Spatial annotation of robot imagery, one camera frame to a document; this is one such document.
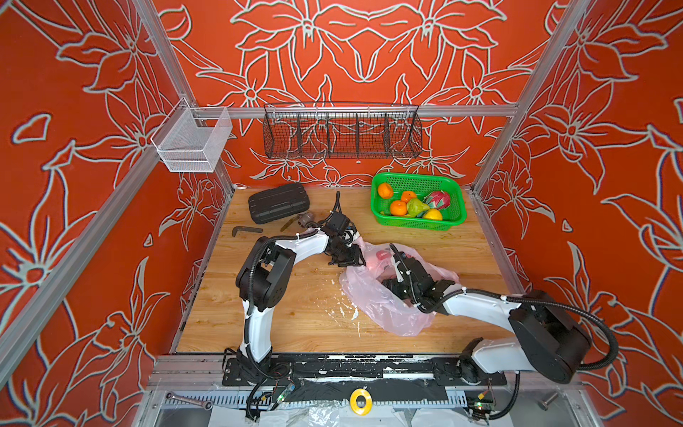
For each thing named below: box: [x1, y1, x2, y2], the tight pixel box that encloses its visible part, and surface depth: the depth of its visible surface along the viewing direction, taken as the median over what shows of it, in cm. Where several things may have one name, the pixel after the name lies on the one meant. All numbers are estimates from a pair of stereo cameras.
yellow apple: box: [423, 208, 443, 221], surface depth 105 cm
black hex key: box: [232, 225, 265, 238], surface depth 106 cm
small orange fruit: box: [401, 190, 417, 204], surface depth 112 cm
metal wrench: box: [165, 391, 214, 411], surface depth 71 cm
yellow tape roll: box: [349, 387, 374, 417], surface depth 69 cm
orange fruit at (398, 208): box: [390, 200, 408, 218], surface depth 108 cm
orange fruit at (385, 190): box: [377, 182, 394, 200], surface depth 114 cm
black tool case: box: [248, 183, 311, 225], surface depth 109 cm
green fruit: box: [406, 198, 430, 218], surface depth 105 cm
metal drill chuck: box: [280, 211, 314, 233], surface depth 109 cm
